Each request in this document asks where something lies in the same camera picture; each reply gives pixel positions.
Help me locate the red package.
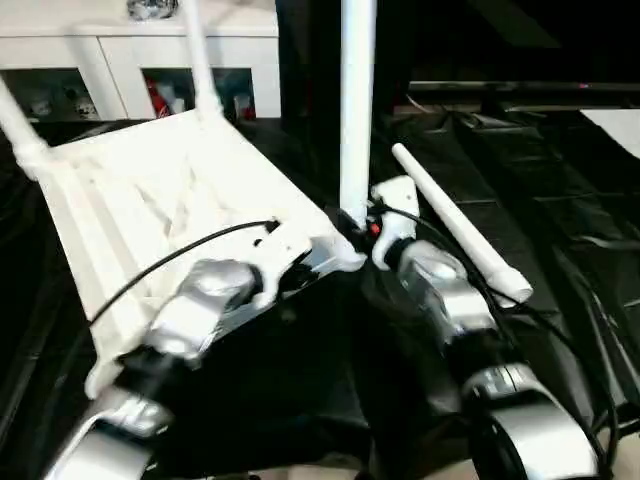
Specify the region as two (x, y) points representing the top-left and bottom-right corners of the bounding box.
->
(146, 78), (172, 120)

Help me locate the tangled dark cable bundle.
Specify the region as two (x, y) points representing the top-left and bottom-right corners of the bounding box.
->
(126, 0), (180, 22)

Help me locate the white plastic table leg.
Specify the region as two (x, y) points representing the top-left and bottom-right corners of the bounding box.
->
(391, 143), (535, 307)
(183, 0), (225, 127)
(338, 0), (377, 227)
(0, 76), (52, 172)

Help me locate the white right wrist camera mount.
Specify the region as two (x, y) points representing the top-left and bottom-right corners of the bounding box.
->
(368, 175), (420, 272)

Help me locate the black glossy mat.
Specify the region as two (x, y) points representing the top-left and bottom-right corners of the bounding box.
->
(0, 112), (640, 476)

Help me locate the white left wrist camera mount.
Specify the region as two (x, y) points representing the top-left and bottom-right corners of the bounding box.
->
(243, 218), (315, 310)

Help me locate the white plastic table top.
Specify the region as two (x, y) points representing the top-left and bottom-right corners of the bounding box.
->
(16, 106), (370, 402)

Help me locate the white glass door cabinet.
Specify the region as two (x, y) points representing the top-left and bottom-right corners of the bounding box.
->
(0, 0), (281, 122)

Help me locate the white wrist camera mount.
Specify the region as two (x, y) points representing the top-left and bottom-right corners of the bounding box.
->
(243, 218), (315, 310)
(368, 175), (420, 272)

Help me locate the black flat monitor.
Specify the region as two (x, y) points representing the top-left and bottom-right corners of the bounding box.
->
(408, 0), (640, 108)

